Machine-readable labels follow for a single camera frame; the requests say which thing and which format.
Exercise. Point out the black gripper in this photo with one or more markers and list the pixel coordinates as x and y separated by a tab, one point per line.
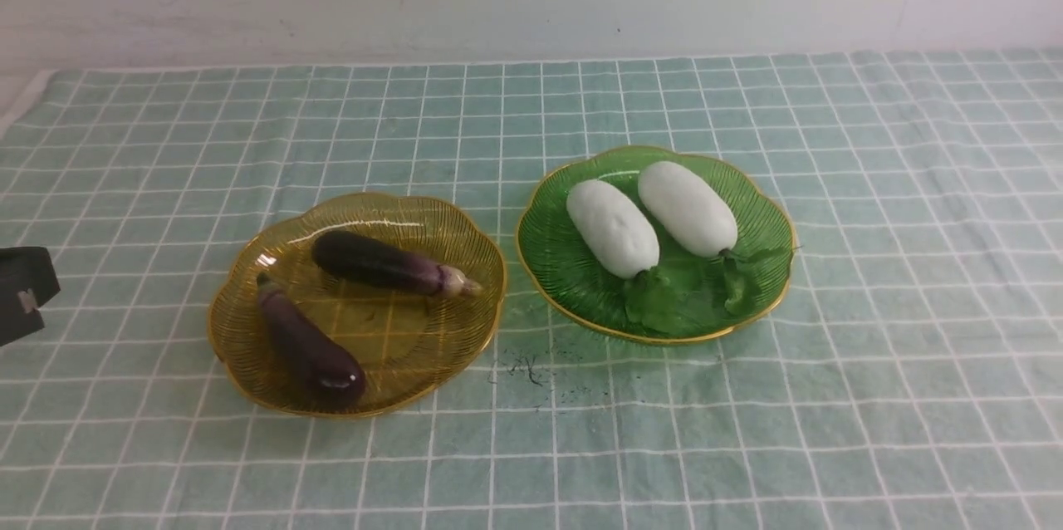
28	282

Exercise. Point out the dark purple eggplant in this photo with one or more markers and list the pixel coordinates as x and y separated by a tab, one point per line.
324	371

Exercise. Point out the purple eggplant pale stem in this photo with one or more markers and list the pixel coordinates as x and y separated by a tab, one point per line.
358	258

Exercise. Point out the white radish with leaf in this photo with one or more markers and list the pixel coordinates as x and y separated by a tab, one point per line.
701	222

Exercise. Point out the amber glass plate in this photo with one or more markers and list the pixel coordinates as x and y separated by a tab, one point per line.
406	344

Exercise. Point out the green checkered tablecloth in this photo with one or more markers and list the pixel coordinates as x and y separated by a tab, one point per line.
910	380

